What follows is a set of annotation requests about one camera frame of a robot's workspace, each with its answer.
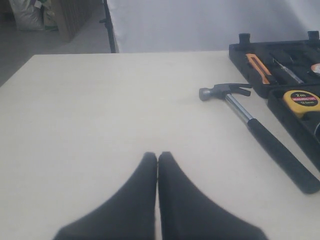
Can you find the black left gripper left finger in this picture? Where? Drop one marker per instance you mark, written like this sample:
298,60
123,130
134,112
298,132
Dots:
128,215

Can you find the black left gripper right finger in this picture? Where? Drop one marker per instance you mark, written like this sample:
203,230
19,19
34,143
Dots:
188,214

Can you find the claw hammer black grip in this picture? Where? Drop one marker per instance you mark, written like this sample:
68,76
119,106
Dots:
292,167

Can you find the black plastic tool case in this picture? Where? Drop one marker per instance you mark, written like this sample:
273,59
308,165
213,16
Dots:
298,56

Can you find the yellow measuring tape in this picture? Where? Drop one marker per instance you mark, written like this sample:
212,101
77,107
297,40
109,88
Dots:
301,102

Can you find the orange utility knife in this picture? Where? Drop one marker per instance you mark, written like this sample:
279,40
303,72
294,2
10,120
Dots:
258,65

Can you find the clear voltage tester screwdriver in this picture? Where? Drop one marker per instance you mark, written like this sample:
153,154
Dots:
289,72

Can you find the white backdrop cloth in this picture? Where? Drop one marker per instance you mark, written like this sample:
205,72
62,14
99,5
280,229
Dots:
142,26

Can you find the black backdrop stand pole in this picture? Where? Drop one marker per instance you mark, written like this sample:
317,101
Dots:
107,21

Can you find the cardboard box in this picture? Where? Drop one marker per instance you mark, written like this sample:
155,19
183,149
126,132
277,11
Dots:
67,16

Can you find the white sack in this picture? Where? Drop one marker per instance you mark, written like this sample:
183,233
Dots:
27,14

